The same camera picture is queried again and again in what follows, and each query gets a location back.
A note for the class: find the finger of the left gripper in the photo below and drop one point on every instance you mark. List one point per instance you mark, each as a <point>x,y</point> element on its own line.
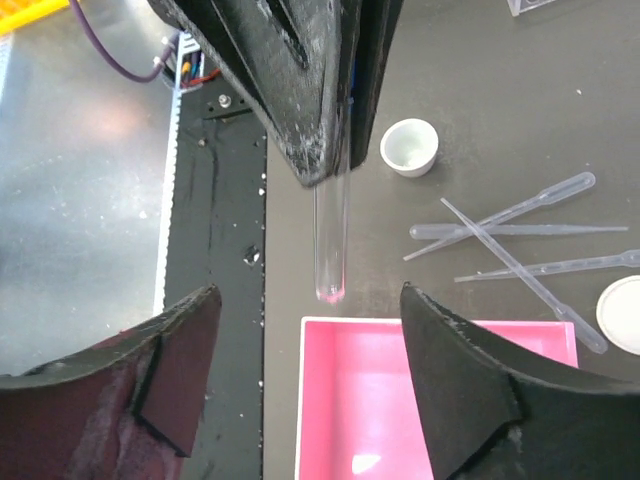
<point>377,26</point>
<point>290,60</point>

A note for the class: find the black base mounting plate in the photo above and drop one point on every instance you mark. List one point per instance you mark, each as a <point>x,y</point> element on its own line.
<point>216,237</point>

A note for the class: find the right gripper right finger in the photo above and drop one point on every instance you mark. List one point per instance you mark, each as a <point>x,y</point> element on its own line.
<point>491,409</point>

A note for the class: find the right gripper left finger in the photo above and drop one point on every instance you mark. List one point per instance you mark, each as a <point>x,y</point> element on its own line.
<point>125,408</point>

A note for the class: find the white crucible cup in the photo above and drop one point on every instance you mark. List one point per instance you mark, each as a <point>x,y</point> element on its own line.
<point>409,147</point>

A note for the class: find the white crucible lid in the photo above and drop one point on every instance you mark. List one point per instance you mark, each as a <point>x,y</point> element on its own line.
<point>617,314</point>

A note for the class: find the clear plastic pipette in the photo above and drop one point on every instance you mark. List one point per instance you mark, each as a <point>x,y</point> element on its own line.
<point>586,334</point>
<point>439,231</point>
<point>545,197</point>
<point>629,259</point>

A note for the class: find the pink plastic bin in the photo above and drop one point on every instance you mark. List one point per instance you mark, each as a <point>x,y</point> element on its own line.
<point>357,413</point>

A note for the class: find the clear test tube rack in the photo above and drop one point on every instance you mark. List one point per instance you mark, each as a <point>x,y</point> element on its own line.
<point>518,7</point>

